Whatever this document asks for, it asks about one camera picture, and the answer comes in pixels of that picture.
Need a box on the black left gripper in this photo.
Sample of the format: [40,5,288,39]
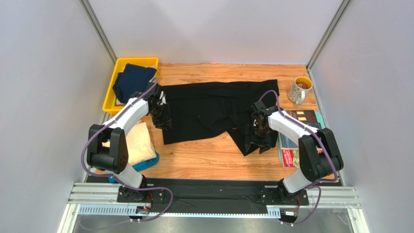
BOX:
[149,102,174,131]

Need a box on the black t shirt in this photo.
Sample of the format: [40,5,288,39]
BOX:
[162,79,279,156]

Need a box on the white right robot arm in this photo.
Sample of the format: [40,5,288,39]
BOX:
[245,101,344,197]

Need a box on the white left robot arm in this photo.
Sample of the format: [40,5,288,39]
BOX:
[81,77,173,191]

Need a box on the cream folded shirt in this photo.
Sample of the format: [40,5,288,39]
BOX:
[103,121,157,167]

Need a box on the red illustrated book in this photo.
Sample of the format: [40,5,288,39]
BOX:
[280,148,324,169]

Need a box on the teal folded shirt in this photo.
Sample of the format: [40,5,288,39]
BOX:
[108,151,160,184]

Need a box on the navy blue folded shirt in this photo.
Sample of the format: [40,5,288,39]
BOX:
[112,64,157,104]

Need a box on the dark blue book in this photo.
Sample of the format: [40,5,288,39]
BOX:
[277,110,326,150]

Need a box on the yellow plastic bin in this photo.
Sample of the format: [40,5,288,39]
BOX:
[102,57,160,115]

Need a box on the yellow rimmed mug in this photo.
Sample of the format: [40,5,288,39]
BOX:
[288,77,313,105]

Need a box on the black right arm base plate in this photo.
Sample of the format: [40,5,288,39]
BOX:
[258,186,309,206]

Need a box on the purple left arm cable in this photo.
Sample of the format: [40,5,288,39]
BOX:
[81,77,174,223]

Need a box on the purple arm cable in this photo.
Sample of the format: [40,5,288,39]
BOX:
[258,89,340,226]
[81,77,174,223]

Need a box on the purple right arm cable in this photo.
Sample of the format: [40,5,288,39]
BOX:
[258,89,340,226]

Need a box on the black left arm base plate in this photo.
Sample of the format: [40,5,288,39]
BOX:
[117,186,166,203]

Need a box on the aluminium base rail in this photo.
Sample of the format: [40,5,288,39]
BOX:
[58,179,369,233]

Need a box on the left aluminium corner post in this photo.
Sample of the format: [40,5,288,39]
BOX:
[79,0,117,64]

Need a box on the aluminium corner post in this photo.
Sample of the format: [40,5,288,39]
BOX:
[306,0,353,72]
[79,0,117,64]

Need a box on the right aluminium corner post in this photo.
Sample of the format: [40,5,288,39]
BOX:
[306,0,353,72]

